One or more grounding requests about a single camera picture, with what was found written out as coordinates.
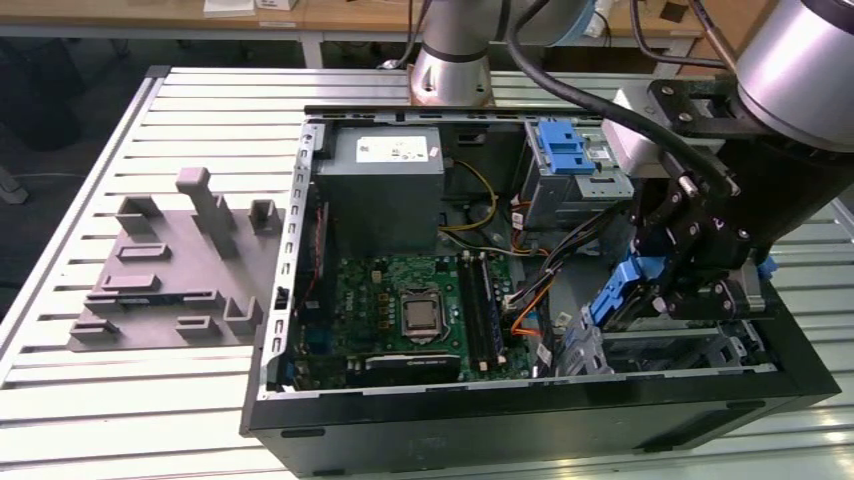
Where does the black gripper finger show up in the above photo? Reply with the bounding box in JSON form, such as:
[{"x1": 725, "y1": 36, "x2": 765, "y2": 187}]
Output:
[
  {"x1": 657, "y1": 222, "x2": 777, "y2": 321},
  {"x1": 630, "y1": 172, "x2": 704, "y2": 261}
]

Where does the hard disk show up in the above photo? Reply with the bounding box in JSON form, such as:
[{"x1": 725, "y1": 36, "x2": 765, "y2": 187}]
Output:
[{"x1": 590, "y1": 252, "x2": 780, "y2": 332}]

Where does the metal disk bay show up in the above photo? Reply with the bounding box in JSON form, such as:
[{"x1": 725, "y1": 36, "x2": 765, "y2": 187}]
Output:
[{"x1": 558, "y1": 299, "x2": 766, "y2": 376}]

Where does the metal optical drive cage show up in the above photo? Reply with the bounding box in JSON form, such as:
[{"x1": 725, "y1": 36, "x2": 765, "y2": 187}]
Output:
[{"x1": 520, "y1": 117, "x2": 642, "y2": 234}]

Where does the blue plastic drive latch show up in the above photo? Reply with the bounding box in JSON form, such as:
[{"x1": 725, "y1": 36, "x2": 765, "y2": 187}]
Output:
[{"x1": 537, "y1": 122, "x2": 600, "y2": 176}]

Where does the black RAM slot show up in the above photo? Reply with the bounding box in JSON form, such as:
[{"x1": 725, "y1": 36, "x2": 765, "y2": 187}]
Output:
[{"x1": 458, "y1": 252, "x2": 493, "y2": 367}]

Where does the wooden cabinet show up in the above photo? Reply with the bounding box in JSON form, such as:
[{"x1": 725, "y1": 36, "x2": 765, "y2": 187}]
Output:
[{"x1": 680, "y1": 0, "x2": 786, "y2": 79}]

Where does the black CPU socket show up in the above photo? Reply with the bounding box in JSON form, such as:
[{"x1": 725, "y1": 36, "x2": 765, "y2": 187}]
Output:
[{"x1": 397, "y1": 287, "x2": 447, "y2": 347}]

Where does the silver CPU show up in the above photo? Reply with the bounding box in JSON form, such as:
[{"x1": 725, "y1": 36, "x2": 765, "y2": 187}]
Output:
[{"x1": 402, "y1": 299, "x2": 441, "y2": 335}]

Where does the grey power supply unit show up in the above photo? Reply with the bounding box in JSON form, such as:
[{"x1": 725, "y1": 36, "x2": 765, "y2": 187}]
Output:
[{"x1": 313, "y1": 124, "x2": 447, "y2": 259}]

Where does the black open PC case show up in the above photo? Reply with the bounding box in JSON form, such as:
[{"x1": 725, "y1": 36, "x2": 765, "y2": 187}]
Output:
[{"x1": 239, "y1": 103, "x2": 842, "y2": 479}]

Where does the black graphics card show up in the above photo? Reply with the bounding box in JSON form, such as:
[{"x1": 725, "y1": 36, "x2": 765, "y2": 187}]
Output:
[{"x1": 346, "y1": 352, "x2": 462, "y2": 389}]

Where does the green motherboard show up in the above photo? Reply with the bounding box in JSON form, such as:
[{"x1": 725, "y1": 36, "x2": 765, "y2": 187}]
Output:
[{"x1": 293, "y1": 252, "x2": 536, "y2": 391}]

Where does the grey parts rack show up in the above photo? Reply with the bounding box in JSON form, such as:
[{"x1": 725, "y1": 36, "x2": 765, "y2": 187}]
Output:
[{"x1": 66, "y1": 167, "x2": 289, "y2": 358}]

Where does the white paper sheet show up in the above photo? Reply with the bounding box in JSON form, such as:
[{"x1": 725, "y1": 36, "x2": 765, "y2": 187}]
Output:
[{"x1": 203, "y1": 0, "x2": 257, "y2": 19}]

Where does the wooden desk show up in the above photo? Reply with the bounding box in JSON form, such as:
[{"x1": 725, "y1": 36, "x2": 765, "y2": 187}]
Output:
[{"x1": 0, "y1": 0, "x2": 709, "y2": 76}]

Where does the grey metal foot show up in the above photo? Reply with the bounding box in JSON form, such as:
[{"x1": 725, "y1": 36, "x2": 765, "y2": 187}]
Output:
[{"x1": 0, "y1": 164, "x2": 30, "y2": 205}]

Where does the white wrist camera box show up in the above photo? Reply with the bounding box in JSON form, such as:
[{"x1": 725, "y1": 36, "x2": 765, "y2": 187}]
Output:
[{"x1": 602, "y1": 85, "x2": 729, "y2": 180}]

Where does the black wire bundle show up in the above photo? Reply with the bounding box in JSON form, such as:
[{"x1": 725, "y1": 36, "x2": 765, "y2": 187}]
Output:
[{"x1": 503, "y1": 202, "x2": 636, "y2": 311}]

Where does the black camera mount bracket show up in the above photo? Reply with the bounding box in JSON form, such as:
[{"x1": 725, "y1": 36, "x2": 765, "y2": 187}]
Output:
[{"x1": 645, "y1": 74, "x2": 753, "y2": 144}]

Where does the yellow wire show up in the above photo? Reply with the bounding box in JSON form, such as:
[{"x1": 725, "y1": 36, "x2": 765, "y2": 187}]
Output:
[{"x1": 439, "y1": 159, "x2": 499, "y2": 234}]

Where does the orange wire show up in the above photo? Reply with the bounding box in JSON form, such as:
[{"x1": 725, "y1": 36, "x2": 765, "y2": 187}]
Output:
[{"x1": 510, "y1": 297, "x2": 546, "y2": 342}]

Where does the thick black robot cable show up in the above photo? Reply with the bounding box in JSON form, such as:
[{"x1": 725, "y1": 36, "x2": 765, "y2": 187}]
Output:
[{"x1": 503, "y1": 0, "x2": 742, "y2": 199}]

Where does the copper coloured cable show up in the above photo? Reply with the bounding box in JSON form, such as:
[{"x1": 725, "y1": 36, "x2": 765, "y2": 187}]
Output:
[{"x1": 690, "y1": 0, "x2": 740, "y2": 74}]

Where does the thin red wire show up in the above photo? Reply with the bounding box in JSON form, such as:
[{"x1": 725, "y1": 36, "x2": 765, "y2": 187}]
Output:
[{"x1": 303, "y1": 202, "x2": 333, "y2": 307}]

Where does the dangling cable with metal plug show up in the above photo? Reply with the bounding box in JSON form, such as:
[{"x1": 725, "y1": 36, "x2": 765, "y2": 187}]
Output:
[{"x1": 381, "y1": 0, "x2": 430, "y2": 70}]

